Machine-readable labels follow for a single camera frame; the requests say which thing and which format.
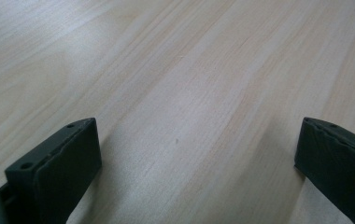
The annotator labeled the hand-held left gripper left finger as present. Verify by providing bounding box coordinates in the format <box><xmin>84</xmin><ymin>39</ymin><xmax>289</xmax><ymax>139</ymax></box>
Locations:
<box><xmin>4</xmin><ymin>117</ymin><xmax>103</xmax><ymax>224</ymax></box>

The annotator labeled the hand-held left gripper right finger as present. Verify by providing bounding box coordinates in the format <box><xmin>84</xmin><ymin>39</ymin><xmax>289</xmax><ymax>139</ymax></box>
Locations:
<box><xmin>293</xmin><ymin>116</ymin><xmax>355</xmax><ymax>224</ymax></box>

